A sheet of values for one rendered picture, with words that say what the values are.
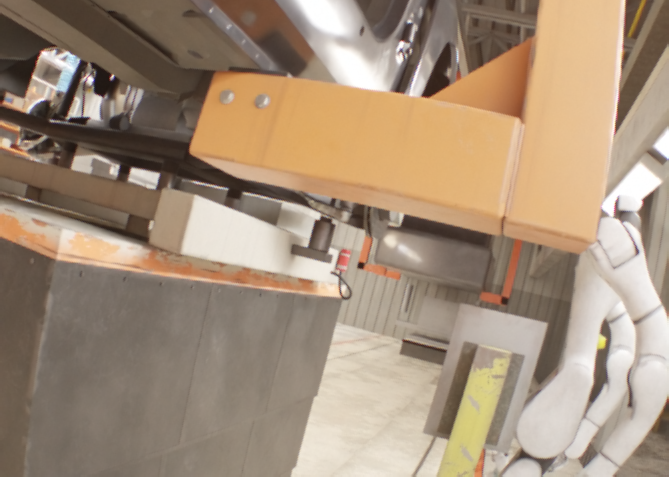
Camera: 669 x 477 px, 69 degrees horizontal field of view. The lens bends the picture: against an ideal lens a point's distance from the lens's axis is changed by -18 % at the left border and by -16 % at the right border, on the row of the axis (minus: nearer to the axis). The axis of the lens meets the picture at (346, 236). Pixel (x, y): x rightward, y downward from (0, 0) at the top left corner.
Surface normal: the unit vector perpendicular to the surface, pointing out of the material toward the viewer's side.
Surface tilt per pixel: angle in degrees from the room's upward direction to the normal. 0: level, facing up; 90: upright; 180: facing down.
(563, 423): 91
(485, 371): 90
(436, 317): 90
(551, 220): 90
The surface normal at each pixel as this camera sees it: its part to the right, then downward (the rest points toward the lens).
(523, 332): -0.26, -0.13
